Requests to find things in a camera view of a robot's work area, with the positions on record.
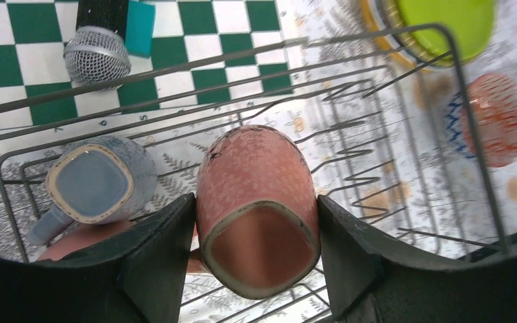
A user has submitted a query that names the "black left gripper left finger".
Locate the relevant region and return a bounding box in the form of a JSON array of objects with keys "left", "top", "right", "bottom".
[{"left": 0, "top": 193, "right": 196, "bottom": 322}]

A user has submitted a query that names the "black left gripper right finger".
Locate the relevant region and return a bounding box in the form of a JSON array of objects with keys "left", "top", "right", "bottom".
[{"left": 318, "top": 195, "right": 517, "bottom": 322}]

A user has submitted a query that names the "grey blue mug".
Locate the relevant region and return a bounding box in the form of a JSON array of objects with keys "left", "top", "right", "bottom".
[{"left": 26, "top": 135, "right": 158, "bottom": 246}]

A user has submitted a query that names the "small pink mug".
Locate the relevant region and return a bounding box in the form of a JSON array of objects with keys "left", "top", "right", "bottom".
[{"left": 196, "top": 124, "right": 321, "bottom": 299}]

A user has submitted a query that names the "blue white patterned bowl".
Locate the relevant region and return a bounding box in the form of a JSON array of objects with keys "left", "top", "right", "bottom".
[{"left": 443, "top": 73, "right": 517, "bottom": 168}]

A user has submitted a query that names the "yellow dotted plate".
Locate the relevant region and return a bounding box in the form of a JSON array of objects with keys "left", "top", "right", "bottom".
[{"left": 358, "top": 0, "right": 429, "bottom": 72}]

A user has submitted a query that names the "lime green plate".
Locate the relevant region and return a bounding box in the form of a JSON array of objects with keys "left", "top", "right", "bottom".
[{"left": 396, "top": 0, "right": 496, "bottom": 60}]

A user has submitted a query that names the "large pink mug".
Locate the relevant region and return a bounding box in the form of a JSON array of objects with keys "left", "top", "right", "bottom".
[{"left": 37, "top": 219, "right": 208, "bottom": 275}]

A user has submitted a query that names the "black microphone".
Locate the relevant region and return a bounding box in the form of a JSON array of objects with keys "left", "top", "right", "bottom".
[{"left": 63, "top": 0, "right": 131, "bottom": 85}]

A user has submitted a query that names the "green white chessboard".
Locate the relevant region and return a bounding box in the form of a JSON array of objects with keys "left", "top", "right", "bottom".
[{"left": 0, "top": 1, "right": 303, "bottom": 144}]

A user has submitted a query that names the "teal block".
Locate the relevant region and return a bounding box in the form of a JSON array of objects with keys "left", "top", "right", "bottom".
[{"left": 125, "top": 1, "right": 156, "bottom": 58}]

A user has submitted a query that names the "black wire dish rack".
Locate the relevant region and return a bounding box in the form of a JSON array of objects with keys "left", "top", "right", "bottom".
[{"left": 0, "top": 24, "right": 511, "bottom": 322}]

